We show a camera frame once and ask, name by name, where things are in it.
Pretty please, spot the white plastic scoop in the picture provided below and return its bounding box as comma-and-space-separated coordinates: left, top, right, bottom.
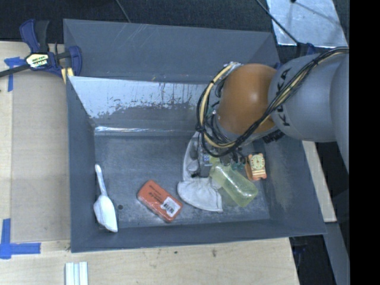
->
93, 164, 119, 233

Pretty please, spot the orange block with barcode label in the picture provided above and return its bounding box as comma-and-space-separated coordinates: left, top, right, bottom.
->
137, 179, 183, 223

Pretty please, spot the white cloth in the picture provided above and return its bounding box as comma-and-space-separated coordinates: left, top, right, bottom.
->
177, 178, 224, 213

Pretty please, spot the orange toy clock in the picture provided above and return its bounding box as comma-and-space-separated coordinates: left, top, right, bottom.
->
245, 153, 267, 182

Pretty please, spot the grey metal bin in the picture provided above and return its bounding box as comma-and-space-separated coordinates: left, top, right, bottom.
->
62, 18, 327, 254

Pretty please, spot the clear yellowish plastic bottle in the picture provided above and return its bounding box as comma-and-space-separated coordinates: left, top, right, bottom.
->
209, 162, 259, 208

